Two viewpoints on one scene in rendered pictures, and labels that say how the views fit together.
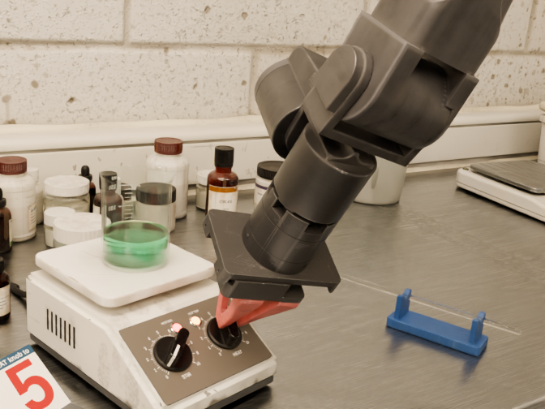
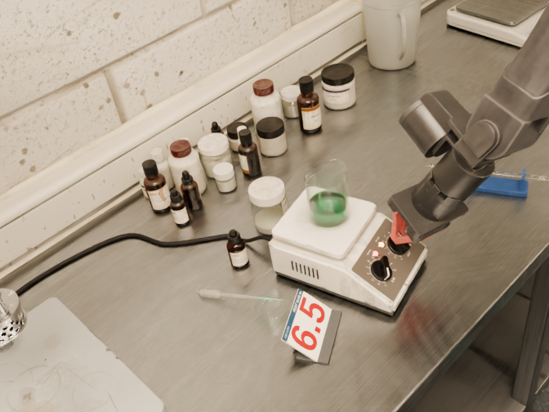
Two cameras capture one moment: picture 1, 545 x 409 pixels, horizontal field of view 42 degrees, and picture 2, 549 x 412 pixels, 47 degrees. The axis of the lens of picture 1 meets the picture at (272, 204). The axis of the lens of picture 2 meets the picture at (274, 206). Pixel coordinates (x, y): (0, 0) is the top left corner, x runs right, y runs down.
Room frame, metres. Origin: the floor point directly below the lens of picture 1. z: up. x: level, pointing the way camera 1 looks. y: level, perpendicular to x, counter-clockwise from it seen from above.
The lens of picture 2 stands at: (-0.10, 0.24, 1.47)
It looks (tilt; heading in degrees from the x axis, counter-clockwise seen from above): 40 degrees down; 356
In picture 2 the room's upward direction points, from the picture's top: 10 degrees counter-clockwise
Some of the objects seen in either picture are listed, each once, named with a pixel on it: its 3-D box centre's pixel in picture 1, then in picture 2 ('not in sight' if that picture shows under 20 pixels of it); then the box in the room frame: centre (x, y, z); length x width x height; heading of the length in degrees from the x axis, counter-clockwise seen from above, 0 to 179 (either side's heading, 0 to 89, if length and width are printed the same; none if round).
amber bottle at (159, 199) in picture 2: not in sight; (155, 185); (0.81, 0.38, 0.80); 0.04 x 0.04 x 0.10
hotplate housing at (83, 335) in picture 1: (142, 318); (341, 246); (0.58, 0.11, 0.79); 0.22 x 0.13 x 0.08; 48
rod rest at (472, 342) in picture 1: (438, 319); (497, 179); (0.67, -0.18, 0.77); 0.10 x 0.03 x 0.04; 59
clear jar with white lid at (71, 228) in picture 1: (82, 256); (269, 206); (0.70, 0.20, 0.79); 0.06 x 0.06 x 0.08
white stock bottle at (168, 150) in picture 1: (167, 177); (266, 108); (0.98, 0.15, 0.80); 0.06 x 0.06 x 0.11
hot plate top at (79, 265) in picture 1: (125, 264); (324, 220); (0.59, 0.13, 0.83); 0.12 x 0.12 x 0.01; 48
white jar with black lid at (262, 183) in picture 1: (277, 188); (338, 87); (1.03, -0.01, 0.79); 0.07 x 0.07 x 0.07
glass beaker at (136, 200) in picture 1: (139, 219); (328, 195); (0.59, 0.12, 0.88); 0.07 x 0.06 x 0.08; 131
